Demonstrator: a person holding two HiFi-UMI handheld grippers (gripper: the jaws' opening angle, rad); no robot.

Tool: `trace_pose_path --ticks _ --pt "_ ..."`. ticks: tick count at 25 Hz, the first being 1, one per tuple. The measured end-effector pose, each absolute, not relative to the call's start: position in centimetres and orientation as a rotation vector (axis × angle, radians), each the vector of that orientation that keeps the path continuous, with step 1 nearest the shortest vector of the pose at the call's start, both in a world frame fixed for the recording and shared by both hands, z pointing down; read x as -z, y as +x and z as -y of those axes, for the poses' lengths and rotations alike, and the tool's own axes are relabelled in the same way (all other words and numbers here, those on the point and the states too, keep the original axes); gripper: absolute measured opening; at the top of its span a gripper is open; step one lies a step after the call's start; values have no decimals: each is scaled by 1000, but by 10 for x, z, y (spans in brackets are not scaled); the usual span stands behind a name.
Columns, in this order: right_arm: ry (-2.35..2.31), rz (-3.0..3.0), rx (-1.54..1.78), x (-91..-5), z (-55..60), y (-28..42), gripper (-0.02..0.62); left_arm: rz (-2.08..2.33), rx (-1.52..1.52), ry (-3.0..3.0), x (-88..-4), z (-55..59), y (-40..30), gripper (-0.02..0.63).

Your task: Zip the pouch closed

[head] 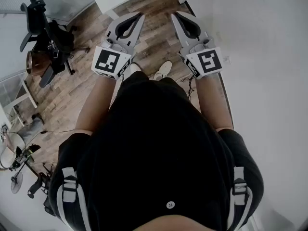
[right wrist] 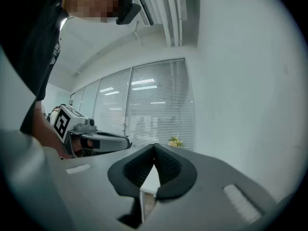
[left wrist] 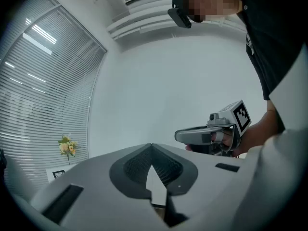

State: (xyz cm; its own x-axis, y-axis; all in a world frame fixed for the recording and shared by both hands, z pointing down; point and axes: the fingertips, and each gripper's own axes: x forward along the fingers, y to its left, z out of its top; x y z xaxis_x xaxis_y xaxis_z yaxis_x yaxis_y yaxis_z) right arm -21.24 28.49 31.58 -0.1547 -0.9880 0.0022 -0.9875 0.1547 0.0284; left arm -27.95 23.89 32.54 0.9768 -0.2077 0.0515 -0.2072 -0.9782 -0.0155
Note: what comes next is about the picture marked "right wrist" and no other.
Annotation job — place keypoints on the person's left forearm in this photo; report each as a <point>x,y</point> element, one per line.
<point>45,131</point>

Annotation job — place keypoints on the window with white blinds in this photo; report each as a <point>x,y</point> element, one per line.
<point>154,100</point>

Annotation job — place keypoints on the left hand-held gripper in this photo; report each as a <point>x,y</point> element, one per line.
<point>63,123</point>

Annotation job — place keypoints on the black head-worn camera mount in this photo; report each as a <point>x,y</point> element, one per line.
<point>126,7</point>

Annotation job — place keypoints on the person's head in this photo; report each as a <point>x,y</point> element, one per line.
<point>92,2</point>

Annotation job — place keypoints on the person's black shirt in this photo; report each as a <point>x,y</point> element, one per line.
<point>26,56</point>

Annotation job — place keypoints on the yellow flower bunch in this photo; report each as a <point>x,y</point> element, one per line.
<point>175,142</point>

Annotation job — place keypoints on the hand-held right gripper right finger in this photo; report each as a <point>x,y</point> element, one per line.
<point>204,184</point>

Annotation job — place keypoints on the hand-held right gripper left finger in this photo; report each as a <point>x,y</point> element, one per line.
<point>101,177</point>

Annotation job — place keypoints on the person's left hand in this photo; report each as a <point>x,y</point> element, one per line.
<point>76,147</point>

